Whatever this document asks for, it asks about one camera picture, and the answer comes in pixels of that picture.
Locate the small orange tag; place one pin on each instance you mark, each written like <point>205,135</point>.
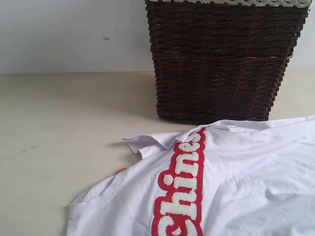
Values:
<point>121,169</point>

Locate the dark brown wicker basket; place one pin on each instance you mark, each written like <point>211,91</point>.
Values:
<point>220,61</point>

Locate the white t-shirt red lettering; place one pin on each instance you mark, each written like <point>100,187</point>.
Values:
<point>228,178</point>

